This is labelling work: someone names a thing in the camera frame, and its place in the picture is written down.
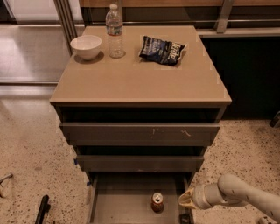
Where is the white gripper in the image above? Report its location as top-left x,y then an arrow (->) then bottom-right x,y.
178,185 -> 211,209

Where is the red coke can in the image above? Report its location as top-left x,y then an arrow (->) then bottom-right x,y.
150,192 -> 164,213

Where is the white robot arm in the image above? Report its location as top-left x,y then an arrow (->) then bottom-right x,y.
178,174 -> 280,223

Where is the grey open bottom drawer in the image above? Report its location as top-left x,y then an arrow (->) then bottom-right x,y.
87,172 -> 194,224

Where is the grey drawer cabinet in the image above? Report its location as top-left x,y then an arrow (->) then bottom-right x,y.
49,24 -> 233,224

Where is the grey middle drawer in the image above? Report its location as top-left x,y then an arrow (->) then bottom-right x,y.
77,155 -> 204,172

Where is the grey top drawer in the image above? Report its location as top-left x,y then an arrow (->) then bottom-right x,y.
60,122 -> 220,146

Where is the black object on floor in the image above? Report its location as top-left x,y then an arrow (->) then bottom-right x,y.
35,195 -> 51,224

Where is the dark blue chip bag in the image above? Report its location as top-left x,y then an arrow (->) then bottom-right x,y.
139,36 -> 186,67

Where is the white ceramic bowl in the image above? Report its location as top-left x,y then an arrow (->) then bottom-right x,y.
70,35 -> 102,60

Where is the clear plastic water bottle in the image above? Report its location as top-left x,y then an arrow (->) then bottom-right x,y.
106,3 -> 124,59

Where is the metal railing post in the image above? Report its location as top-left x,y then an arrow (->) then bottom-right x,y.
214,0 -> 235,33

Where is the metal window frame post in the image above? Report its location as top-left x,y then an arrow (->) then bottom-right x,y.
53,0 -> 77,55

